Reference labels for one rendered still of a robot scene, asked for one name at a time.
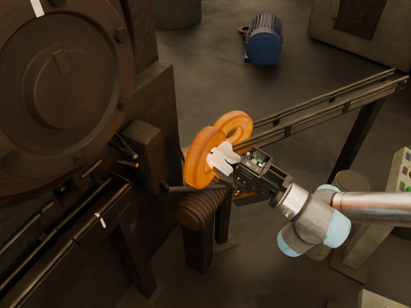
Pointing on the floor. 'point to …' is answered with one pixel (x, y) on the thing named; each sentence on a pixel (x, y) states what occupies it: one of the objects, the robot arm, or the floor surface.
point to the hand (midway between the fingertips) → (206, 152)
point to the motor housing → (199, 224)
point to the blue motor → (264, 40)
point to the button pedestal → (373, 237)
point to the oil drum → (177, 13)
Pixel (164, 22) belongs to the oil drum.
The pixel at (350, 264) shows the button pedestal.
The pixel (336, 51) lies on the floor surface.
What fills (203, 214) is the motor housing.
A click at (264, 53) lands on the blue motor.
